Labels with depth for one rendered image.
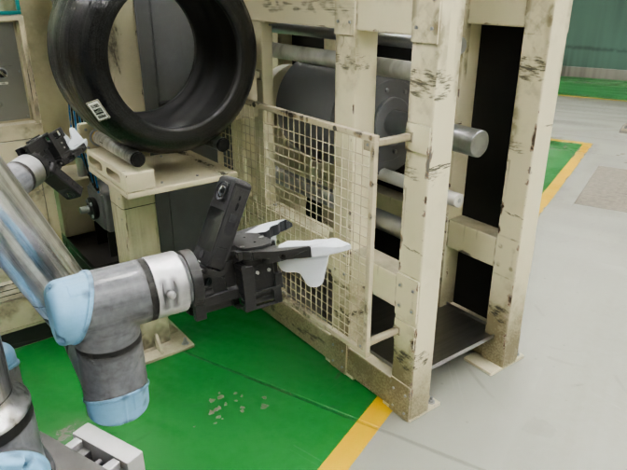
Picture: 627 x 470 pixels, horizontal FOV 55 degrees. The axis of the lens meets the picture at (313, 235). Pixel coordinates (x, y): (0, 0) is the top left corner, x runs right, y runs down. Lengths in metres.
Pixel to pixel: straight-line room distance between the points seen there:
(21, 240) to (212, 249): 0.22
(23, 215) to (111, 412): 0.25
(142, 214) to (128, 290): 1.61
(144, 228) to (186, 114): 0.47
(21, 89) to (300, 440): 1.59
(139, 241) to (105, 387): 1.61
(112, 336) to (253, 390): 1.60
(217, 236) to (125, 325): 0.15
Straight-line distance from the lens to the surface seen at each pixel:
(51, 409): 2.36
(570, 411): 2.35
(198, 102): 2.13
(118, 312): 0.70
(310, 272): 0.76
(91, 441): 1.12
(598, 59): 10.41
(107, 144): 1.99
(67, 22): 1.76
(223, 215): 0.73
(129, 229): 2.29
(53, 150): 1.53
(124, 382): 0.74
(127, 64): 2.17
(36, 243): 0.78
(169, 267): 0.71
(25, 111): 2.50
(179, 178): 1.94
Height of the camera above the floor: 1.38
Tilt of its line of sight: 23 degrees down
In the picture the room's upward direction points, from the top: straight up
